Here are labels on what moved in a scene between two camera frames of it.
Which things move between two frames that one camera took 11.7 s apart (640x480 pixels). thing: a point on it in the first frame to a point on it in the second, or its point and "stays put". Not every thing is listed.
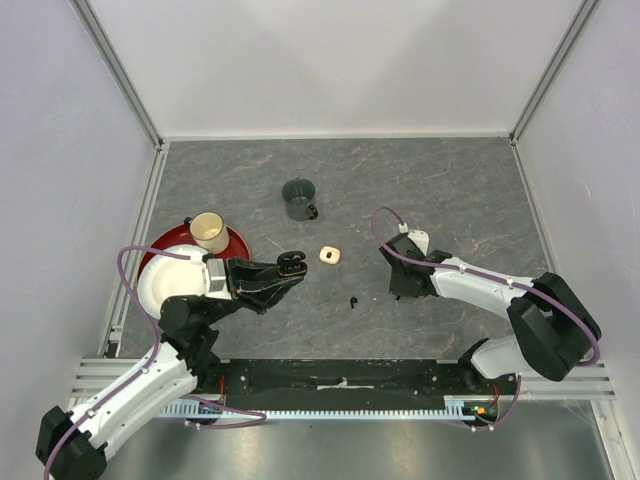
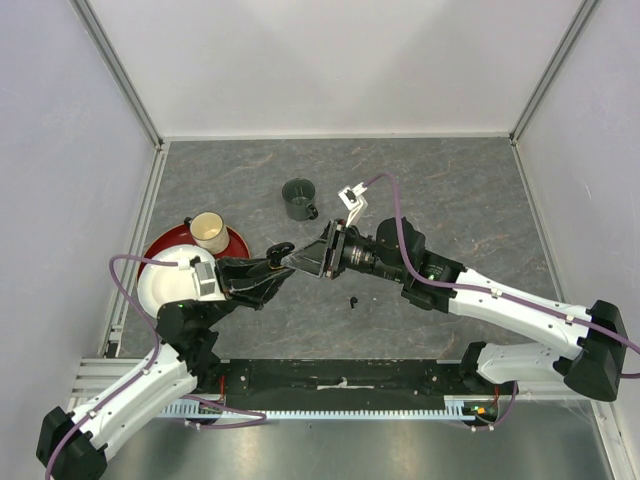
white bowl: [166, 278] stays put
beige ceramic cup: [209, 232] stays put
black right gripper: [398, 289] to [324, 255]
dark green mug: [297, 193] stays put
